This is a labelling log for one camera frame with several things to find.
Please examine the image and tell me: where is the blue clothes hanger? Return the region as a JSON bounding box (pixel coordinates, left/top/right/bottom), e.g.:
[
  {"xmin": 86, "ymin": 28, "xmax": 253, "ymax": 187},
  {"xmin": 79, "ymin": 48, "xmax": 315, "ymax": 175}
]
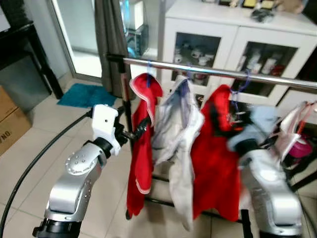
[
  {"xmin": 229, "ymin": 69, "xmax": 253, "ymax": 117},
  {"xmin": 146, "ymin": 59, "xmax": 153, "ymax": 89}
]

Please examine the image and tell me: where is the purple clothes hanger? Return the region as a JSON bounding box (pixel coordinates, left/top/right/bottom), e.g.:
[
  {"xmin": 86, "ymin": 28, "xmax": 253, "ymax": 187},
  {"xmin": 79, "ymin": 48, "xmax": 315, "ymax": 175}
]
[{"xmin": 176, "ymin": 67, "xmax": 196, "ymax": 115}]

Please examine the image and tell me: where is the red clothes hanger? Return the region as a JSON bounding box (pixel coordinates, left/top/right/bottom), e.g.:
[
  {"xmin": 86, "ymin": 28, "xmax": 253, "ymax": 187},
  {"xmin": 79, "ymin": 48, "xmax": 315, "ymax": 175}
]
[{"xmin": 296, "ymin": 101, "xmax": 317, "ymax": 135}]

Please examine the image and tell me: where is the red garment white trim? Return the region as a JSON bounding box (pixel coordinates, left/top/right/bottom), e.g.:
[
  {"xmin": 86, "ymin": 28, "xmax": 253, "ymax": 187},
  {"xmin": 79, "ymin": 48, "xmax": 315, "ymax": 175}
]
[{"xmin": 126, "ymin": 73, "xmax": 164, "ymax": 217}]

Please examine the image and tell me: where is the grey white garment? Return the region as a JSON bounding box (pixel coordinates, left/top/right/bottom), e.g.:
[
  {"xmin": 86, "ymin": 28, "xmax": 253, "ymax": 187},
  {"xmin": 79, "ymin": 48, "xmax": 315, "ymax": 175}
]
[{"xmin": 150, "ymin": 77, "xmax": 205, "ymax": 232}]

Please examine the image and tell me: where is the teal floor mat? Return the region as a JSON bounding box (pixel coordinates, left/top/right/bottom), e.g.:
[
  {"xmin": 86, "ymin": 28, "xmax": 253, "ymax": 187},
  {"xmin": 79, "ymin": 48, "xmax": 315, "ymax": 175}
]
[{"xmin": 57, "ymin": 83, "xmax": 118, "ymax": 109}]

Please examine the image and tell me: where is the white shirt black lettering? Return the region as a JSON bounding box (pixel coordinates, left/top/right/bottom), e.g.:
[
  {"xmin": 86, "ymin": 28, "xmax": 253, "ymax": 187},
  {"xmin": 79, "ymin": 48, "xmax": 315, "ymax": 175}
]
[{"xmin": 274, "ymin": 101, "xmax": 317, "ymax": 164}]

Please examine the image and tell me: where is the red shirt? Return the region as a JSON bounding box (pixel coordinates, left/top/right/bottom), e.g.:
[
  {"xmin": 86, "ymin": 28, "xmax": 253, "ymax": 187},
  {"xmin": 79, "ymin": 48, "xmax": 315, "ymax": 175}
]
[{"xmin": 190, "ymin": 84, "xmax": 244, "ymax": 222}]

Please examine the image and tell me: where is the grey metal device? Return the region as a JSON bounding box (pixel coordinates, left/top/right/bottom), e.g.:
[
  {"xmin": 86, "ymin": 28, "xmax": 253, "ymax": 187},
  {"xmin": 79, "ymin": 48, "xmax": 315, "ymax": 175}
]
[{"xmin": 128, "ymin": 24, "xmax": 149, "ymax": 57}]

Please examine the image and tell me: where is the white glass-door cabinet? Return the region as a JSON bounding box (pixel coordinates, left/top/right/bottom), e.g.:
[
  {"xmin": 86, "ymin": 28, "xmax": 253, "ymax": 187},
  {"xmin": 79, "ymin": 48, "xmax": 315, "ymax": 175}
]
[{"xmin": 161, "ymin": 0, "xmax": 317, "ymax": 124}]

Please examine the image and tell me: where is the grey curtain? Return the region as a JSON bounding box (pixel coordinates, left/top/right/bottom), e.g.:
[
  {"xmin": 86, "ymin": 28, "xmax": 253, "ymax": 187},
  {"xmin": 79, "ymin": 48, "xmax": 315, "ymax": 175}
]
[{"xmin": 94, "ymin": 0, "xmax": 133, "ymax": 99}]

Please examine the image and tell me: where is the black rack base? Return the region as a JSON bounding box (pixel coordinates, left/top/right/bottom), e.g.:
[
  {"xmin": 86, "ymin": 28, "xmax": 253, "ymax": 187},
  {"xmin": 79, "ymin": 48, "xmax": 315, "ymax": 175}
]
[{"xmin": 144, "ymin": 156, "xmax": 317, "ymax": 238}]

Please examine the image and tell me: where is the glass sliding door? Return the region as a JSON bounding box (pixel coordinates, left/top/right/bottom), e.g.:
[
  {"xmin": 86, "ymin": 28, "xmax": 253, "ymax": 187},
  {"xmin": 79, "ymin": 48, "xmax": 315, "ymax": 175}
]
[{"xmin": 50, "ymin": 0, "xmax": 107, "ymax": 82}]

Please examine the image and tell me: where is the black tangled object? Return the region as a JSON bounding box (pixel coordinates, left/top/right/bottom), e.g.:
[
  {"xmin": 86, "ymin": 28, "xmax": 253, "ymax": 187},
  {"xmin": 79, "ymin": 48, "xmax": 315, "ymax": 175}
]
[{"xmin": 250, "ymin": 7, "xmax": 276, "ymax": 24}]

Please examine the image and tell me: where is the white box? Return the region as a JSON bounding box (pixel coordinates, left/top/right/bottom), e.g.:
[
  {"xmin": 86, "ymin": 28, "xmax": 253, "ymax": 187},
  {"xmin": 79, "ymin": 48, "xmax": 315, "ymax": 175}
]
[{"xmin": 130, "ymin": 0, "xmax": 146, "ymax": 30}]

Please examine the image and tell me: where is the printed cardboard box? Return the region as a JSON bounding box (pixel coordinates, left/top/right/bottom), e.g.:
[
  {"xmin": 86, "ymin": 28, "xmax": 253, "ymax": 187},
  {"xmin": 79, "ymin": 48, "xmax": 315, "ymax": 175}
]
[{"xmin": 0, "ymin": 107, "xmax": 33, "ymax": 156}]

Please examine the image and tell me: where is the grey panel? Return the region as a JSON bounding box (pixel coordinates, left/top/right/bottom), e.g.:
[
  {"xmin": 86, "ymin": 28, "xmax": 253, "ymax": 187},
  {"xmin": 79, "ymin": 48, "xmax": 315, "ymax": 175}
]
[{"xmin": 0, "ymin": 59, "xmax": 50, "ymax": 114}]

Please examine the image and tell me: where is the brown fuzzy object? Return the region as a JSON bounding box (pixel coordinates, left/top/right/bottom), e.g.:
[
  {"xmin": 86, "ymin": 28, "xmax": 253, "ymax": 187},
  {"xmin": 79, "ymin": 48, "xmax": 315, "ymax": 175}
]
[{"xmin": 277, "ymin": 0, "xmax": 305, "ymax": 14}]

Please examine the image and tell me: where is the black desk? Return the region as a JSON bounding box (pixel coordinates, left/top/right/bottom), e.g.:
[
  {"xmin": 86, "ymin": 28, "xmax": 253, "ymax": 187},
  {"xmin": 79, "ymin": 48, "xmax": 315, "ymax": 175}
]
[{"xmin": 0, "ymin": 22, "xmax": 65, "ymax": 100}]

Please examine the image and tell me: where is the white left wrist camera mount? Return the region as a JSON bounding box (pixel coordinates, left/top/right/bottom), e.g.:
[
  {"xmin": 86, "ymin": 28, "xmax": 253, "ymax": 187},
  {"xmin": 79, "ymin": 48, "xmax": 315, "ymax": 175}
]
[{"xmin": 91, "ymin": 104, "xmax": 123, "ymax": 156}]

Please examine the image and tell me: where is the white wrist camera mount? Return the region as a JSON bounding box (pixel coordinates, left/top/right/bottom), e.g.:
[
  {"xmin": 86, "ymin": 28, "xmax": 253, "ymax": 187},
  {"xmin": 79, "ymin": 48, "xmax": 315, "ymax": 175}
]
[
  {"xmin": 91, "ymin": 104, "xmax": 123, "ymax": 156},
  {"xmin": 241, "ymin": 105, "xmax": 281, "ymax": 145}
]

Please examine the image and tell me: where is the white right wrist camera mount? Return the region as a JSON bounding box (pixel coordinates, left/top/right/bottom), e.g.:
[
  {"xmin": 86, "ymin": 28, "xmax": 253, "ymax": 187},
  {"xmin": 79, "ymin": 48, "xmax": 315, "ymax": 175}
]
[{"xmin": 241, "ymin": 105, "xmax": 281, "ymax": 145}]

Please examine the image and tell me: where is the black rack post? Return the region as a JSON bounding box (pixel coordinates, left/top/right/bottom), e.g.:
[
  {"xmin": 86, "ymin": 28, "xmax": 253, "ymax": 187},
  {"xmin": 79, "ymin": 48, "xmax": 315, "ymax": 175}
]
[{"xmin": 106, "ymin": 53, "xmax": 135, "ymax": 220}]

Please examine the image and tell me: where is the silver clothes rail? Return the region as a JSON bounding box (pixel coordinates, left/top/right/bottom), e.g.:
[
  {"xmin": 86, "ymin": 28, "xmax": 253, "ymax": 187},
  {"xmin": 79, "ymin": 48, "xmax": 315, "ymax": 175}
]
[{"xmin": 121, "ymin": 57, "xmax": 317, "ymax": 91}]

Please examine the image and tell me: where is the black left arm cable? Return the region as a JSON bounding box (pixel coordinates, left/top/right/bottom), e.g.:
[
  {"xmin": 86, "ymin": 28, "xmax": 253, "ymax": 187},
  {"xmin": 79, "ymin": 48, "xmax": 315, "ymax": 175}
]
[{"xmin": 0, "ymin": 110, "xmax": 96, "ymax": 238}]

